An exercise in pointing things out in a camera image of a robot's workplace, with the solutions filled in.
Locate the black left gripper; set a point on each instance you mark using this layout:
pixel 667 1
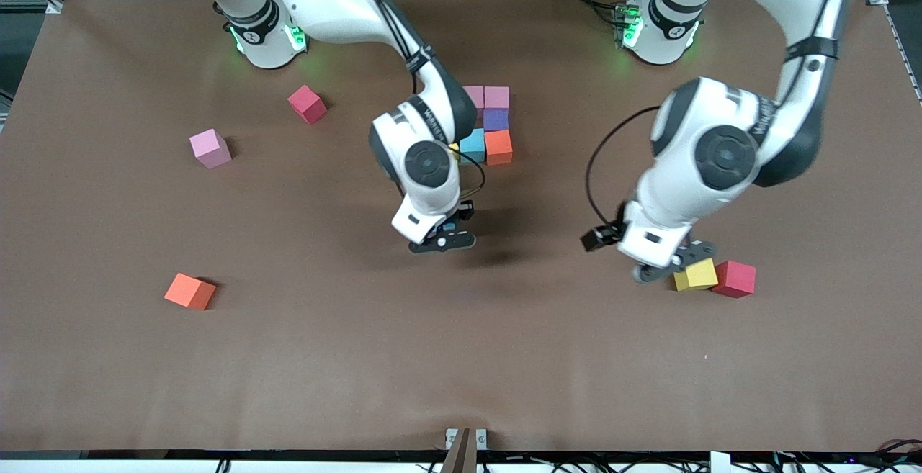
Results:
pixel 598 237

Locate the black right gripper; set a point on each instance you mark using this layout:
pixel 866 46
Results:
pixel 464 212

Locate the orange foam cube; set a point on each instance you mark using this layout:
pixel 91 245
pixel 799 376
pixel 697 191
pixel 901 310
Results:
pixel 498 149
pixel 189 291

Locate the purple foam cube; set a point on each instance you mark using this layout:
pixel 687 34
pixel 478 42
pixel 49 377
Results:
pixel 495 120

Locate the pink foam cube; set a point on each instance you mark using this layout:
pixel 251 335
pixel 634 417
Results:
pixel 497 97
pixel 210 149
pixel 475 97

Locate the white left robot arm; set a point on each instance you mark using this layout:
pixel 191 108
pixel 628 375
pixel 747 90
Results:
pixel 713 156

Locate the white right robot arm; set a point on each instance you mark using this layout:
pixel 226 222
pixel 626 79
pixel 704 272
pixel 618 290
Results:
pixel 425 163

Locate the red foam cube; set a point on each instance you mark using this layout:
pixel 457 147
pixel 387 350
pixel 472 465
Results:
pixel 307 104
pixel 736 278

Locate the brown paper table cover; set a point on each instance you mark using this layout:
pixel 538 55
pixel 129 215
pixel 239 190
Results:
pixel 461 358

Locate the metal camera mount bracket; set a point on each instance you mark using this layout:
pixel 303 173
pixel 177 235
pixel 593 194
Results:
pixel 461 455

